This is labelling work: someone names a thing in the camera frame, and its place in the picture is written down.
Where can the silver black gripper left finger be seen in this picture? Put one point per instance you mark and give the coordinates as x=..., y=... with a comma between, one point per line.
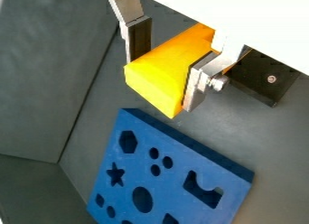
x=135, y=26

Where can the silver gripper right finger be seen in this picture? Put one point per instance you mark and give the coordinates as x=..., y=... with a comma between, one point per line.
x=206, y=75

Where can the yellow double-square peg object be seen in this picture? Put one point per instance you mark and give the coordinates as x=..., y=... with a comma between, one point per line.
x=157, y=75

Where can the blue shape-sorting board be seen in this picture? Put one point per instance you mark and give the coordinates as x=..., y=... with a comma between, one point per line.
x=161, y=178

